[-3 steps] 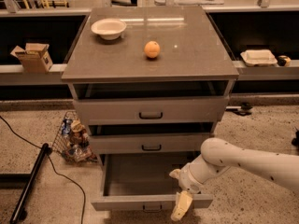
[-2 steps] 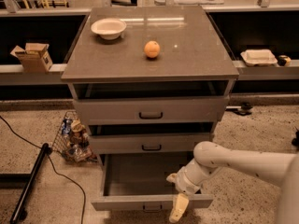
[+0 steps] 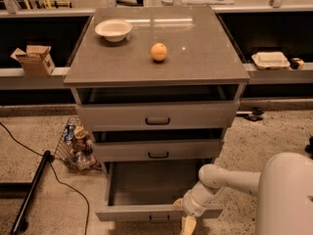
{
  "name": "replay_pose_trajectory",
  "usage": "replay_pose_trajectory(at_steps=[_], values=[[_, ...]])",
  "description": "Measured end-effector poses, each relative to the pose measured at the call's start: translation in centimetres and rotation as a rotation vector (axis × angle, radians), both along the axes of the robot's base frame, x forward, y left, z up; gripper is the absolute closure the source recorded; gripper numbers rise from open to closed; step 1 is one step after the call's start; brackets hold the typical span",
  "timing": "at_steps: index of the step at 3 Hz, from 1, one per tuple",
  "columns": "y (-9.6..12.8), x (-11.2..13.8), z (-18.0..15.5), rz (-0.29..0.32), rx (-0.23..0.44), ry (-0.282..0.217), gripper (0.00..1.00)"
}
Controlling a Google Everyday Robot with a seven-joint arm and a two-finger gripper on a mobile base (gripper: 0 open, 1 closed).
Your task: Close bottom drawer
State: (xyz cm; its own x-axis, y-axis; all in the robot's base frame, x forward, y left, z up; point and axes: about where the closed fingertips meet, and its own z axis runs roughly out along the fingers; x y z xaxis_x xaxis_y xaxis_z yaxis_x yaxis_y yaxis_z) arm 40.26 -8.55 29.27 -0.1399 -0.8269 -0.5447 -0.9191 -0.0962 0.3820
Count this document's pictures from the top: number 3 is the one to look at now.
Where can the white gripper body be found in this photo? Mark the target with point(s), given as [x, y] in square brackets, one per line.
[190, 207]

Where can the grey bottom drawer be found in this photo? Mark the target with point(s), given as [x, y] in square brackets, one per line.
[147, 190]

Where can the grey drawer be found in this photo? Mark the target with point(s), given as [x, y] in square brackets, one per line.
[162, 144]
[157, 107]
[147, 190]

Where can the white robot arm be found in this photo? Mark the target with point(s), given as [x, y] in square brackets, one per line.
[283, 188]

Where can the grey middle drawer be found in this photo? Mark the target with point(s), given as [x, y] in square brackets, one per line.
[162, 144]

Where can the grey top drawer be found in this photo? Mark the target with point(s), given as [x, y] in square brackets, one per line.
[157, 107]

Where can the grey drawer cabinet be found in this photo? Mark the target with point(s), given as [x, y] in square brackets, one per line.
[199, 51]

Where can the black floor caster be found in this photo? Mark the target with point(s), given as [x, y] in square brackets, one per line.
[254, 115]

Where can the black metal stand leg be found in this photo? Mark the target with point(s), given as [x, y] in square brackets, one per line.
[20, 222]

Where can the orange fruit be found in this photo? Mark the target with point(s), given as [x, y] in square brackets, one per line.
[159, 52]

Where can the white takeout container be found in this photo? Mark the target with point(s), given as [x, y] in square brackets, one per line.
[270, 60]

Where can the black yellow tape measure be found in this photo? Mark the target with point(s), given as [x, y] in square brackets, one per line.
[296, 63]

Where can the white paper bowl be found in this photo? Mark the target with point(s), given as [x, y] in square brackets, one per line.
[113, 30]

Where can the open cardboard box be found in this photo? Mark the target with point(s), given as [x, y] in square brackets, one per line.
[36, 60]

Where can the wire basket with items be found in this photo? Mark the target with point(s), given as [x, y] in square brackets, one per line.
[75, 148]

